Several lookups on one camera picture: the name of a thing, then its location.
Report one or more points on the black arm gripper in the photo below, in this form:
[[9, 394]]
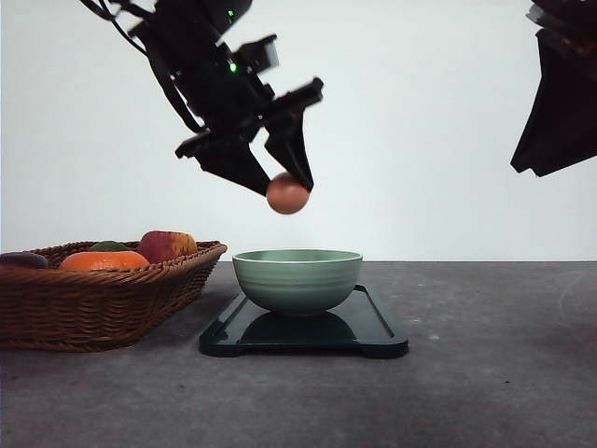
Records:
[[560, 128], [258, 54]]

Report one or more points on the brown egg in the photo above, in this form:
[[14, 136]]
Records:
[[286, 195]]

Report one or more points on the green ceramic bowl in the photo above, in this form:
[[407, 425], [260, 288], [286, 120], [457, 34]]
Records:
[[298, 281]]

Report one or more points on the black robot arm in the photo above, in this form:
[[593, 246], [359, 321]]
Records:
[[231, 98]]

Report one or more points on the brown wicker basket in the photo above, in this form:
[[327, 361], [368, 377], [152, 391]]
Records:
[[61, 309]]

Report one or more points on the red yellow apple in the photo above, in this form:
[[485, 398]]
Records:
[[161, 245]]

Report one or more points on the orange tangerine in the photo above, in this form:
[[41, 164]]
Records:
[[97, 260]]

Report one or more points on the dark green fruit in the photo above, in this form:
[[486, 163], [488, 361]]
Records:
[[108, 246]]

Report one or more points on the black rectangular tray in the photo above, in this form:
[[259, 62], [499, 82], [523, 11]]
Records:
[[360, 327]]

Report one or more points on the dark purple fruit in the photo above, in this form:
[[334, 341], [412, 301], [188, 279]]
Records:
[[24, 258]]

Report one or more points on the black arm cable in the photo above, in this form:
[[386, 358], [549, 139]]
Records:
[[110, 12]]

